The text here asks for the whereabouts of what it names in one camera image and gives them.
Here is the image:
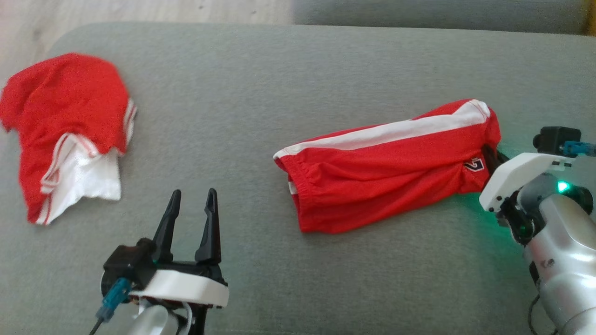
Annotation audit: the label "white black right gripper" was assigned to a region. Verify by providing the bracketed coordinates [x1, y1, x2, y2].
[479, 144, 578, 246]

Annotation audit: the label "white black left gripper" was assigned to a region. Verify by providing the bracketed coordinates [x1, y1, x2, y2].
[128, 188, 230, 335]

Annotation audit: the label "red shorts with white stripe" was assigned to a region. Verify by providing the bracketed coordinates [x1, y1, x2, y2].
[273, 98, 502, 234]

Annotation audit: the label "red jersey with white sleeves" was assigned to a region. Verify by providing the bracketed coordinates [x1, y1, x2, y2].
[0, 53, 138, 226]

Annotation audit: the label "grey sofa section with seam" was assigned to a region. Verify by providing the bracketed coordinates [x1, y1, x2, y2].
[292, 0, 588, 35]

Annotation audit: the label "grey fabric sofa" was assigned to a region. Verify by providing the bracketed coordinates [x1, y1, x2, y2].
[0, 22, 596, 335]

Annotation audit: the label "right cable with teal connector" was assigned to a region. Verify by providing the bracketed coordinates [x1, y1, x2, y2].
[561, 141, 596, 156]

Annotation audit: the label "cable with teal connector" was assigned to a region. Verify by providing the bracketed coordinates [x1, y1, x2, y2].
[88, 278, 132, 335]
[561, 141, 596, 156]

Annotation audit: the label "left cable with teal connector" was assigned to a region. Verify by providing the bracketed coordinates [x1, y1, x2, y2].
[88, 278, 132, 335]

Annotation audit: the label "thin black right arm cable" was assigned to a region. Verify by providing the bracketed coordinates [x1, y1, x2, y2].
[528, 293, 543, 335]

